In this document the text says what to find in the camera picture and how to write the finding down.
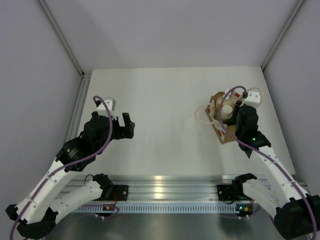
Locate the clear red-capped bottle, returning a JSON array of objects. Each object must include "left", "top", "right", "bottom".
[{"left": 231, "top": 91, "right": 242, "bottom": 104}]

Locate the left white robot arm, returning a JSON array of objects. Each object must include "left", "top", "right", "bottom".
[{"left": 5, "top": 111, "right": 135, "bottom": 240}]

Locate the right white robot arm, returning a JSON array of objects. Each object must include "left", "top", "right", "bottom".
[{"left": 232, "top": 104, "right": 320, "bottom": 240}]

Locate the green white-capped bottle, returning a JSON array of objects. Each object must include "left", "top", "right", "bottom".
[{"left": 217, "top": 105, "right": 233, "bottom": 126}]

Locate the cream pump lotion bottle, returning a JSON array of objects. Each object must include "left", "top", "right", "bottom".
[{"left": 215, "top": 89, "right": 235, "bottom": 108}]

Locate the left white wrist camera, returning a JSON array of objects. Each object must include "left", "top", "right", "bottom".
[{"left": 94, "top": 97, "right": 116, "bottom": 119}]

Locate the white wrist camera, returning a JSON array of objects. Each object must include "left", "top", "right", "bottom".
[
  {"left": 94, "top": 97, "right": 116, "bottom": 119},
  {"left": 242, "top": 90, "right": 262, "bottom": 108}
]

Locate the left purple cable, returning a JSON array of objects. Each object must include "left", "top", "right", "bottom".
[{"left": 9, "top": 95, "right": 114, "bottom": 240}]

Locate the purple cable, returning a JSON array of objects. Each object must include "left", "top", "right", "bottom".
[
  {"left": 9, "top": 95, "right": 114, "bottom": 240},
  {"left": 217, "top": 85, "right": 315, "bottom": 236}
]

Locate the aluminium mounting rail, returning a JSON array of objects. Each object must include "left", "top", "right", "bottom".
[{"left": 63, "top": 174, "right": 313, "bottom": 202}]

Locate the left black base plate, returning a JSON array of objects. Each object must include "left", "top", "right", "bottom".
[{"left": 109, "top": 185, "right": 129, "bottom": 202}]

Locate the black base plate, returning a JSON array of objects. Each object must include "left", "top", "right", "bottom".
[
  {"left": 216, "top": 184, "right": 237, "bottom": 203},
  {"left": 109, "top": 185, "right": 129, "bottom": 202}
]

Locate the white slotted cable duct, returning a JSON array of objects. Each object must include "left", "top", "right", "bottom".
[{"left": 62, "top": 202, "right": 253, "bottom": 215}]

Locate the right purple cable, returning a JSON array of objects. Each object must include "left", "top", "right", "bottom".
[{"left": 217, "top": 85, "right": 315, "bottom": 236}]

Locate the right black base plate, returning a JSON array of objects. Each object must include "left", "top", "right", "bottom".
[{"left": 216, "top": 184, "right": 237, "bottom": 203}]

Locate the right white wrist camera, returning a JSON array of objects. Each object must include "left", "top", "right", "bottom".
[{"left": 242, "top": 90, "right": 262, "bottom": 108}]

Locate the left aluminium frame post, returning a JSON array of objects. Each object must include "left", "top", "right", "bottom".
[{"left": 35, "top": 0, "right": 84, "bottom": 77}]

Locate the aluminium frame post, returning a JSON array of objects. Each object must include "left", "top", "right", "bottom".
[
  {"left": 260, "top": 0, "right": 307, "bottom": 72},
  {"left": 35, "top": 0, "right": 84, "bottom": 77}
]

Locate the right aluminium frame post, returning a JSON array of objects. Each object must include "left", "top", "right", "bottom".
[{"left": 260, "top": 0, "right": 307, "bottom": 72}]

